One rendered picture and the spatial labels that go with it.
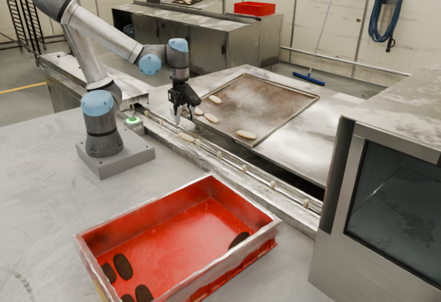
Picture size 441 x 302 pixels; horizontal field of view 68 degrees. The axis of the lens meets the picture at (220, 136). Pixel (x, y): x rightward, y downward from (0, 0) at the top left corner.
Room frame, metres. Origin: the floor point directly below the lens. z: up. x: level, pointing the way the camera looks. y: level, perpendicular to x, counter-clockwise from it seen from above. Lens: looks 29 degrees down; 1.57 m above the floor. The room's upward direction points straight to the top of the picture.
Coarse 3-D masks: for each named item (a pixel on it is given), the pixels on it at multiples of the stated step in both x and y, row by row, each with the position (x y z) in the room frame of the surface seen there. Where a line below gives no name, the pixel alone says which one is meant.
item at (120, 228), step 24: (168, 192) 0.82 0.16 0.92; (192, 192) 0.87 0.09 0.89; (216, 192) 0.89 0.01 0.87; (240, 192) 0.82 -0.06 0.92; (120, 216) 0.71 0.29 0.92; (144, 216) 0.75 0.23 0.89; (168, 216) 0.80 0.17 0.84; (240, 216) 0.80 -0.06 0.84; (264, 216) 0.72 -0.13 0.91; (96, 240) 0.66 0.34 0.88; (120, 240) 0.70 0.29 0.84; (264, 240) 0.64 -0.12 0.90; (96, 264) 0.54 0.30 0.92; (216, 264) 0.54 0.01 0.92; (192, 288) 0.49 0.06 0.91
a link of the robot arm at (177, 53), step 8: (176, 40) 1.32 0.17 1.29; (184, 40) 1.32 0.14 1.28; (168, 48) 1.30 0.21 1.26; (176, 48) 1.29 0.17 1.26; (184, 48) 1.30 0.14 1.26; (168, 56) 1.29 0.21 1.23; (176, 56) 1.29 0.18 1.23; (184, 56) 1.30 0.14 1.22; (176, 64) 1.29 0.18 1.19; (184, 64) 1.30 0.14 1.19
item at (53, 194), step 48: (0, 144) 1.30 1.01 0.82; (48, 144) 1.30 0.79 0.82; (0, 192) 0.95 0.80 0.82; (48, 192) 0.95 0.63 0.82; (96, 192) 0.95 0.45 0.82; (144, 192) 0.95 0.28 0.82; (0, 240) 0.72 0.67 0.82; (48, 240) 0.72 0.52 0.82; (288, 240) 0.72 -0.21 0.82; (0, 288) 0.55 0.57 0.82; (48, 288) 0.55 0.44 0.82; (240, 288) 0.55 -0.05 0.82; (288, 288) 0.55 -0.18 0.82
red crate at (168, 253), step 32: (160, 224) 0.78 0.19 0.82; (192, 224) 0.78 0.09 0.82; (224, 224) 0.78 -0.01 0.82; (96, 256) 0.65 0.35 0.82; (128, 256) 0.65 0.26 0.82; (160, 256) 0.65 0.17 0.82; (192, 256) 0.65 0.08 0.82; (256, 256) 0.64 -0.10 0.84; (128, 288) 0.55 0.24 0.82; (160, 288) 0.55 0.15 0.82
